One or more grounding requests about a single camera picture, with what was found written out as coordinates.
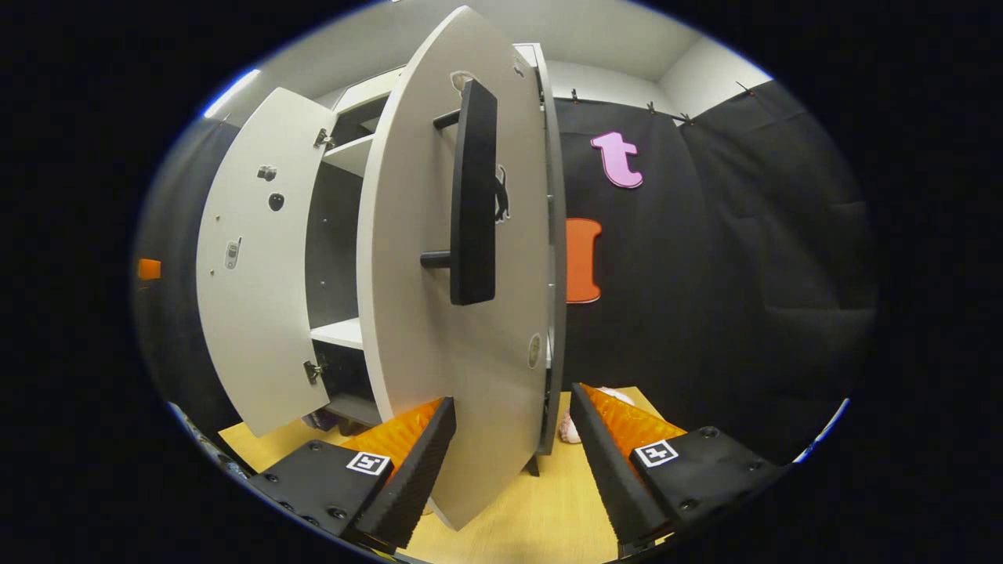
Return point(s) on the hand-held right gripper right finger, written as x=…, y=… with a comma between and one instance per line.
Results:
x=611, y=478

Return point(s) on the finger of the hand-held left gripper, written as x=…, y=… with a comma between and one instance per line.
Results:
x=149, y=269

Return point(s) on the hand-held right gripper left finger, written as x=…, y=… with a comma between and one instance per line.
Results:
x=415, y=478

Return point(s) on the cabinet door with cat sticker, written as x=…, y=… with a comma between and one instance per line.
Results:
x=415, y=352

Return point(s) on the pink plush toy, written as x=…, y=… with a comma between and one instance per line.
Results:
x=568, y=431

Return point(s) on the cabinet door with phone sticker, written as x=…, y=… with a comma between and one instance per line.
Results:
x=251, y=329

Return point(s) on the white cabinet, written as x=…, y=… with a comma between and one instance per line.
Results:
x=337, y=235

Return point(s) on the narrow ceiling light strip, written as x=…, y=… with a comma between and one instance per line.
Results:
x=231, y=94

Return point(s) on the black backdrop cloth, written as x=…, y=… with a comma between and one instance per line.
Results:
x=705, y=274

